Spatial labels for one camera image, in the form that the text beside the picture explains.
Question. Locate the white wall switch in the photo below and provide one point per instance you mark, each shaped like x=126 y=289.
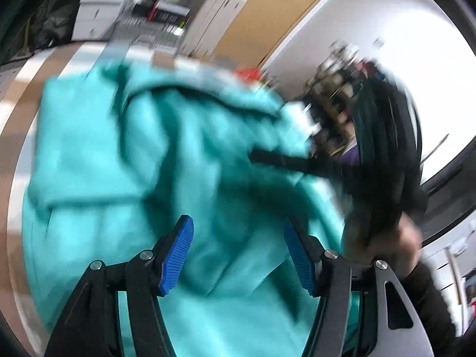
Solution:
x=379 y=41

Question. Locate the person's right hand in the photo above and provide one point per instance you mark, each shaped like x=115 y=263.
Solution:
x=405 y=238

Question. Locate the black backpack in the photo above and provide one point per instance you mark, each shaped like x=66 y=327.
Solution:
x=52 y=26

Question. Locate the checkered blanket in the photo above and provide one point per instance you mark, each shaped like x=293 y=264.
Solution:
x=55 y=59

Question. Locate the shoe rack with shoes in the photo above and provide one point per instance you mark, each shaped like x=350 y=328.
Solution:
x=334 y=81

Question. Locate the purple bag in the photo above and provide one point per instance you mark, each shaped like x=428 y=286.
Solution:
x=349 y=156

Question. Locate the silver suitcase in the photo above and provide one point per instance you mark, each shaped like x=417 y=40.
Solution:
x=148 y=31

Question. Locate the person's right forearm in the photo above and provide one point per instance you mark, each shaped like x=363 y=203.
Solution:
x=431 y=305

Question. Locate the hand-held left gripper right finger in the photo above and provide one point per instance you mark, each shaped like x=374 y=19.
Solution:
x=299 y=260

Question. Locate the white upright suitcase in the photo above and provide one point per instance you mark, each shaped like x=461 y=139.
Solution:
x=212 y=18

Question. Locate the red plastic bag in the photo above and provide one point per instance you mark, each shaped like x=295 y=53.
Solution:
x=247 y=74

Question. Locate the white drawer desk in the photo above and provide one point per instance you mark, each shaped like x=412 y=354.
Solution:
x=96 y=7

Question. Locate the black red shoe box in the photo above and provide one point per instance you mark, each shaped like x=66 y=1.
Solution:
x=169 y=15

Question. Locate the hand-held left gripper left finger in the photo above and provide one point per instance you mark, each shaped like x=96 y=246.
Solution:
x=176 y=256

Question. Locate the teal zip jacket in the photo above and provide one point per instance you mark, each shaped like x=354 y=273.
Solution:
x=111 y=156

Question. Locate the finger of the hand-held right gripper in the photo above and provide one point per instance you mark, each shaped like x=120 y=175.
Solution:
x=297 y=163

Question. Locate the wooden door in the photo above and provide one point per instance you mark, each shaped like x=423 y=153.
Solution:
x=267 y=15

